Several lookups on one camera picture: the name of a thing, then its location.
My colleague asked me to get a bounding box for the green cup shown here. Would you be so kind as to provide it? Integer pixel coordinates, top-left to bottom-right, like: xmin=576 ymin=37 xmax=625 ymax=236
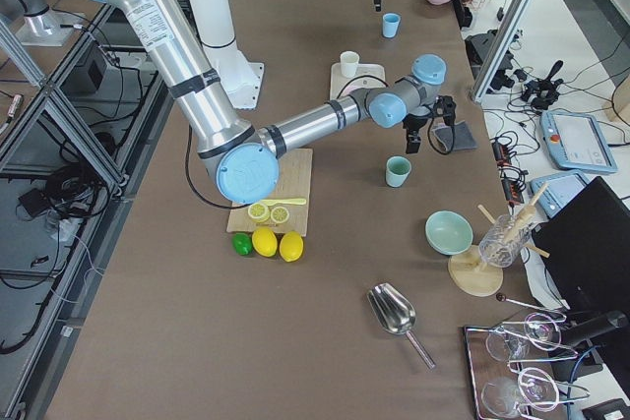
xmin=385 ymin=155 xmax=411 ymax=188

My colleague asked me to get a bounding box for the blue cup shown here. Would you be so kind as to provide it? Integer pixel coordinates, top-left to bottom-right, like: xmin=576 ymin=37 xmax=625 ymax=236
xmin=382 ymin=13 xmax=401 ymax=38

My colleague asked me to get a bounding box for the cream cup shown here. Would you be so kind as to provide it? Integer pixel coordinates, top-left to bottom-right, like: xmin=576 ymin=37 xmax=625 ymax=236
xmin=340 ymin=50 xmax=360 ymax=79

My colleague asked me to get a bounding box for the cream rabbit tray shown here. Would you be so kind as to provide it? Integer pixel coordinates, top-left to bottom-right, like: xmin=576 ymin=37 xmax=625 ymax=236
xmin=329 ymin=63 xmax=387 ymax=99

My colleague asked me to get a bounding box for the grey cloth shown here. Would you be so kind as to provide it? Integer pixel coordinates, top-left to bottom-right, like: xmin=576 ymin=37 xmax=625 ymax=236
xmin=431 ymin=121 xmax=477 ymax=152

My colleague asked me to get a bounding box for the green bowl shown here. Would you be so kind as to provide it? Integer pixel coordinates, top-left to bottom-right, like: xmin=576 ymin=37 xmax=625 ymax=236
xmin=425 ymin=210 xmax=473 ymax=256

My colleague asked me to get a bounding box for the wooden cutting board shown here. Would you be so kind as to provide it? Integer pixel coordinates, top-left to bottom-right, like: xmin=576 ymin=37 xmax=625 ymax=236
xmin=226 ymin=149 xmax=313 ymax=237

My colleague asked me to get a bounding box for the clear glass on tree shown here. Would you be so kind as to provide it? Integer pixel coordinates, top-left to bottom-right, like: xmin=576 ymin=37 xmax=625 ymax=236
xmin=478 ymin=214 xmax=531 ymax=269

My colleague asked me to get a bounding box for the wooden mug tree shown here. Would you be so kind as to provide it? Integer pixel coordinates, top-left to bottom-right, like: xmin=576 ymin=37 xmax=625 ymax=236
xmin=448 ymin=184 xmax=550 ymax=297

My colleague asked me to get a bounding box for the lemon slice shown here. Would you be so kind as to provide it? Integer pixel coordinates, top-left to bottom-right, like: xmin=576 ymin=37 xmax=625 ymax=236
xmin=270 ymin=206 xmax=290 ymax=225
xmin=247 ymin=202 xmax=271 ymax=223

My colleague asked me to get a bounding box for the yellow plastic knife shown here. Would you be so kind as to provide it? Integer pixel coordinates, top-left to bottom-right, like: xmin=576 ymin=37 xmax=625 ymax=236
xmin=257 ymin=198 xmax=307 ymax=207

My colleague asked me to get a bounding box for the teach pendant tablet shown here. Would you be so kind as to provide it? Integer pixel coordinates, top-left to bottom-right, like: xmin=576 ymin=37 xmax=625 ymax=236
xmin=540 ymin=110 xmax=618 ymax=174

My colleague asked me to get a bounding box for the metal scoop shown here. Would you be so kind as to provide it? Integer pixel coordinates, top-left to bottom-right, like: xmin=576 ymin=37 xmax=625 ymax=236
xmin=367 ymin=282 xmax=436 ymax=370

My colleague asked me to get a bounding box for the green lime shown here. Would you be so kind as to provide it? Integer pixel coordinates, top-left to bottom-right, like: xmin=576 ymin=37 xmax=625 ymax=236
xmin=231 ymin=232 xmax=254 ymax=257

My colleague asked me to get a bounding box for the aluminium frame post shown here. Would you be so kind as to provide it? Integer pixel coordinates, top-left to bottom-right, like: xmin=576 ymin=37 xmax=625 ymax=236
xmin=471 ymin=0 xmax=532 ymax=105

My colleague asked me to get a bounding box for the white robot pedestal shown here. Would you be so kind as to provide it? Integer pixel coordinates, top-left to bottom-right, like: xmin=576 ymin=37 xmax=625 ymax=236
xmin=189 ymin=0 xmax=264 ymax=110

